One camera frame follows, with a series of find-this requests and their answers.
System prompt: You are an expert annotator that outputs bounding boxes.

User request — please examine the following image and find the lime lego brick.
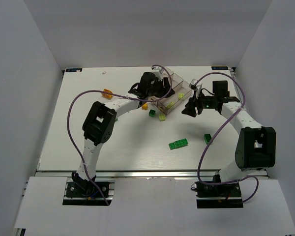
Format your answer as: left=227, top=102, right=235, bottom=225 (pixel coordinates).
left=159, top=114, right=166, bottom=121
left=178, top=93, right=184, bottom=99
left=166, top=102, right=175, bottom=109

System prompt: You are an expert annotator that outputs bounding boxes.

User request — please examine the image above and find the orange lego brick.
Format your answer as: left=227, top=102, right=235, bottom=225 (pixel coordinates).
left=101, top=89, right=113, bottom=99

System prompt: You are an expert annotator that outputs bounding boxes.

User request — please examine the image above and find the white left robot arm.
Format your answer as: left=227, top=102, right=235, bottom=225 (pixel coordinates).
left=72, top=65, right=175, bottom=197

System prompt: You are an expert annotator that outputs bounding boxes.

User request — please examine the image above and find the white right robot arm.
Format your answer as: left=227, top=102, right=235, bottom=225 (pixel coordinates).
left=182, top=81, right=276, bottom=197

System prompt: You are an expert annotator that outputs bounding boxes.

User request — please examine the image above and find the clear three-compartment container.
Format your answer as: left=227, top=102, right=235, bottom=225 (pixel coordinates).
left=148, top=67, right=193, bottom=115

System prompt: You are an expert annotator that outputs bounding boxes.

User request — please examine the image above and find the small yellow lego brick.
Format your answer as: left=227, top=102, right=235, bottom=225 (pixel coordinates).
left=142, top=103, right=148, bottom=110

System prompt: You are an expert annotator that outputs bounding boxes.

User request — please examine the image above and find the small green lego brick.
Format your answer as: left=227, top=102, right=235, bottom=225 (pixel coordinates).
left=148, top=109, right=156, bottom=117

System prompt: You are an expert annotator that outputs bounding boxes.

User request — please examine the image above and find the green lego brick right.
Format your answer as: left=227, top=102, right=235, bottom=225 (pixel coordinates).
left=204, top=133, right=212, bottom=144

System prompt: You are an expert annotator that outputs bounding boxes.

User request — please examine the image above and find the long green lego plate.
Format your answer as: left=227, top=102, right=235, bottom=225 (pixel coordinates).
left=169, top=138, right=188, bottom=150

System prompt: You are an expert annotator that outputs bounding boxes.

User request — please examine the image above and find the blue label left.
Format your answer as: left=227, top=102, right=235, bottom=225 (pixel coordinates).
left=65, top=68, right=83, bottom=73

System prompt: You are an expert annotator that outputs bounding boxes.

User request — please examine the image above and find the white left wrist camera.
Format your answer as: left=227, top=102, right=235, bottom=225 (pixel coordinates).
left=151, top=66, right=164, bottom=79

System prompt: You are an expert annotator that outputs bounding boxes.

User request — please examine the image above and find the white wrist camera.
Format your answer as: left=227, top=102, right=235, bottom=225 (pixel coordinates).
left=189, top=79, right=202, bottom=98
left=151, top=66, right=164, bottom=79

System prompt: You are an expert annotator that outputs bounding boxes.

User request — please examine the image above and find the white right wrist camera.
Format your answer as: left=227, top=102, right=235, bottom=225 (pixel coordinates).
left=189, top=79, right=202, bottom=98

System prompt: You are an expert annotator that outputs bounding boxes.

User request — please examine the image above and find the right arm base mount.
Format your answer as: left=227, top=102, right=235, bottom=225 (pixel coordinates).
left=190, top=181, right=243, bottom=209

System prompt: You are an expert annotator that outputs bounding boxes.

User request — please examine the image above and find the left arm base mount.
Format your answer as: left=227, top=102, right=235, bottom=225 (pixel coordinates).
left=62, top=181, right=115, bottom=207

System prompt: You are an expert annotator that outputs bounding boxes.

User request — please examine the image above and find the aluminium rail front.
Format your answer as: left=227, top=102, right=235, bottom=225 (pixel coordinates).
left=34, top=169, right=271, bottom=178

